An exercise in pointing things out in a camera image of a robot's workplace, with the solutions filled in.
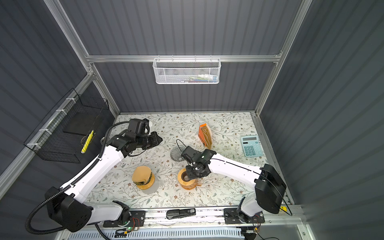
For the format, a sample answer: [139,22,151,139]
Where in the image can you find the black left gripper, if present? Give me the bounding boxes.
[136,131,163,150]

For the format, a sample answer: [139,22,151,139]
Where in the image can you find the orange glass pitcher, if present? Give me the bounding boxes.
[180,179,202,190]

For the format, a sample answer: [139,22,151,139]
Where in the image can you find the black corrugated cable conduit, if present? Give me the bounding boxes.
[24,121,130,235]

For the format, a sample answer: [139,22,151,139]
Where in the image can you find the black wire basket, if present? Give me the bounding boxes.
[24,89,113,164]

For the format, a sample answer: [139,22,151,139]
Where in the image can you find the orange coffee filter box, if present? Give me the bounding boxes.
[199,124,213,149]

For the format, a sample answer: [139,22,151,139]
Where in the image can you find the yellow marker pen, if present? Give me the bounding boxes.
[81,130,95,154]

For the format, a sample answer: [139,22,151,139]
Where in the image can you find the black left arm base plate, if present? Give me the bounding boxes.
[103,211,146,228]

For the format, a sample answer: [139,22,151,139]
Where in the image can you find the pens in white basket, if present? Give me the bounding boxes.
[174,74,219,83]

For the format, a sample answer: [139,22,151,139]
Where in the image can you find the black stapler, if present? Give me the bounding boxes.
[166,208,196,220]

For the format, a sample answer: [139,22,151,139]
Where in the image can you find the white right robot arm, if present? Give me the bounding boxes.
[181,147,287,218]

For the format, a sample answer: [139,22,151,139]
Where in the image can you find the grey glass dripper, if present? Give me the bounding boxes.
[170,147,186,162]

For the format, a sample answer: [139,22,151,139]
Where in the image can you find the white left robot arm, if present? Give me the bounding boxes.
[46,119,162,232]

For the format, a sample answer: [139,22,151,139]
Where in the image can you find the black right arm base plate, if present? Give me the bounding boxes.
[223,208,265,225]

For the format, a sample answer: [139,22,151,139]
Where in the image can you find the white wire basket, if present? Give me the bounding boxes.
[153,58,222,85]

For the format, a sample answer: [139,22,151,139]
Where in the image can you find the light blue calculator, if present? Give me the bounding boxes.
[241,136,263,158]

